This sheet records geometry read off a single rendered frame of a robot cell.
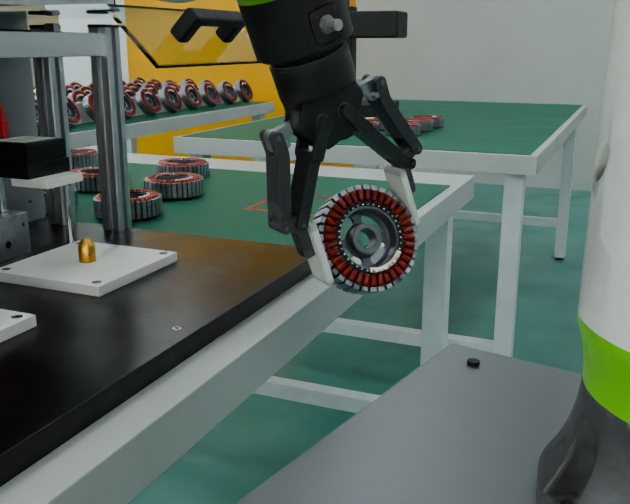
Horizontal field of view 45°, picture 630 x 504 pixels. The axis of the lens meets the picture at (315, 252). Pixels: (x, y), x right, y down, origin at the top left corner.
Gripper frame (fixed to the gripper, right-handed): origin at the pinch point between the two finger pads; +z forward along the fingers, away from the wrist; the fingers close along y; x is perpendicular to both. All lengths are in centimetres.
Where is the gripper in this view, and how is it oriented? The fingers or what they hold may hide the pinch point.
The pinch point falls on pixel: (363, 236)
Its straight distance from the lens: 79.1
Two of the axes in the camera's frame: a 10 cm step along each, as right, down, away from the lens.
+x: -5.5, -2.7, 7.9
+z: 2.9, 8.3, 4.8
